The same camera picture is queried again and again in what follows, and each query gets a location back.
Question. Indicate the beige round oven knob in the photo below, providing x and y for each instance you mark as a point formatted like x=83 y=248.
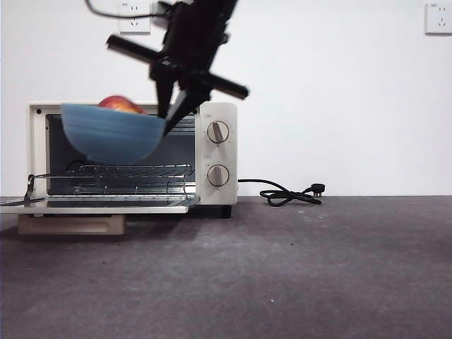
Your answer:
x=217 y=175
x=217 y=132

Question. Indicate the blue ribbed bowl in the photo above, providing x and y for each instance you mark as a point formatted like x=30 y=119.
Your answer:
x=113 y=137

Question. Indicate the white wall socket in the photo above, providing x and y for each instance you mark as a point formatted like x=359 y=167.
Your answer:
x=134 y=26
x=438 y=26

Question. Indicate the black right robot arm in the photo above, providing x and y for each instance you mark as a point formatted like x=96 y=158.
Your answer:
x=215 y=7

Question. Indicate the red yellow apple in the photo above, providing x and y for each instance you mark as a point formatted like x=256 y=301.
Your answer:
x=118 y=104

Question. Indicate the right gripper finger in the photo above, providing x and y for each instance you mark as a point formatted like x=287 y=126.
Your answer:
x=164 y=92
x=187 y=102

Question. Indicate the cream toaster oven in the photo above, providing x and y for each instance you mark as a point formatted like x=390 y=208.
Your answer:
x=229 y=113

